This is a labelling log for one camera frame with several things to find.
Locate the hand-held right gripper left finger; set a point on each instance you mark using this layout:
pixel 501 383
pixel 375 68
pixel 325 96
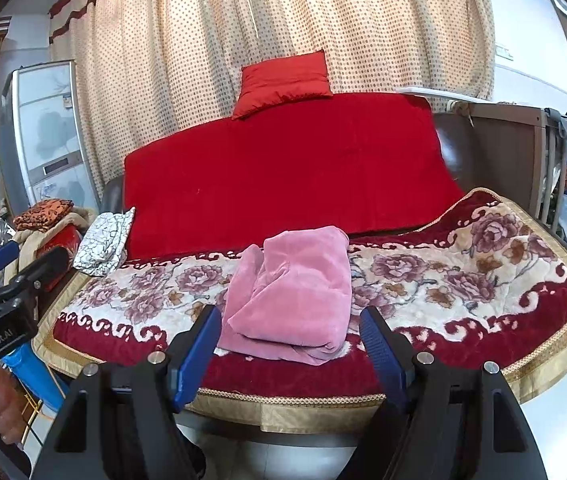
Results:
pixel 196 355

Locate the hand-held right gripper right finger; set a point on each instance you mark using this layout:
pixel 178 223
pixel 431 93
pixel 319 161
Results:
pixel 383 355

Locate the pink zip jacket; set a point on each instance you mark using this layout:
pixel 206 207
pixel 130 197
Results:
pixel 293 290

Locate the person's left hand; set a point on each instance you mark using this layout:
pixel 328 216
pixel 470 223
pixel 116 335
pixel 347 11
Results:
pixel 3 410

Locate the red cardboard box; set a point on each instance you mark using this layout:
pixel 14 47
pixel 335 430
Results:
pixel 63 239

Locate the orange patterned cloth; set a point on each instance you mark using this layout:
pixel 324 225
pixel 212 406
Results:
pixel 43 215

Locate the blue plastic stool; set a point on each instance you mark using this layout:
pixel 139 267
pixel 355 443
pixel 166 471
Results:
pixel 33 375

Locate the beige cloth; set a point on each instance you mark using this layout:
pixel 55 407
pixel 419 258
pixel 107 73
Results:
pixel 79 220

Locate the black and white patterned cloth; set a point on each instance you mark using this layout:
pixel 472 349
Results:
pixel 103 240

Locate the red floral blanket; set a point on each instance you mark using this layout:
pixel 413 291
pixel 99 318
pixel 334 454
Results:
pixel 463 270

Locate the plain red blanket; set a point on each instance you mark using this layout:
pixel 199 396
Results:
pixel 283 175

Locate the brown leather sofa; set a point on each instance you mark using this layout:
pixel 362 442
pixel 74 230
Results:
pixel 451 145

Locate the brown wooden crib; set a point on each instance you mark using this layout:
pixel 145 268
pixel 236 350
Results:
pixel 508 150

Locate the white window sill board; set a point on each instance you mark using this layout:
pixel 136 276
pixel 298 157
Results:
pixel 438 93

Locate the red pillow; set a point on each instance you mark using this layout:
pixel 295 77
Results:
pixel 283 85

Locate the dotted beige curtain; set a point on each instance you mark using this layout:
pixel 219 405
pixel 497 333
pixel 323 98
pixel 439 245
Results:
pixel 313 10

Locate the white wall socket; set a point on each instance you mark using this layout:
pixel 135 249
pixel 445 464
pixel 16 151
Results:
pixel 504 52

